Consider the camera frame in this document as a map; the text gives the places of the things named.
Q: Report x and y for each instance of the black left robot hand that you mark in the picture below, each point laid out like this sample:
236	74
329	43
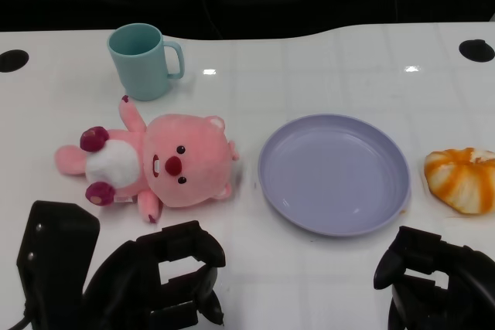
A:
127	279

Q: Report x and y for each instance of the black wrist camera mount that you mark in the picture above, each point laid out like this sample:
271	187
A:
58	252

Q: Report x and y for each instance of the teal plastic mug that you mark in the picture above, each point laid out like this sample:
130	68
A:
143	75

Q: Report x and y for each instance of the pink plush doll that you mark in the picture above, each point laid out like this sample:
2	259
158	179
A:
185	160

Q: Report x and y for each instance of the purple plastic plate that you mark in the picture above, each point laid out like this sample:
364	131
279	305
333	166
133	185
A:
332	175

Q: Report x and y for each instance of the black round table grommet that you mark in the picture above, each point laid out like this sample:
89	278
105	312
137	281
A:
11	61
475	51

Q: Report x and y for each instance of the peeled orange fruit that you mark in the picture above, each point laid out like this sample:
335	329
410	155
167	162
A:
464	187

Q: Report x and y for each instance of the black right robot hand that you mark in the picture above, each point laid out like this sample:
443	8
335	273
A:
464	287

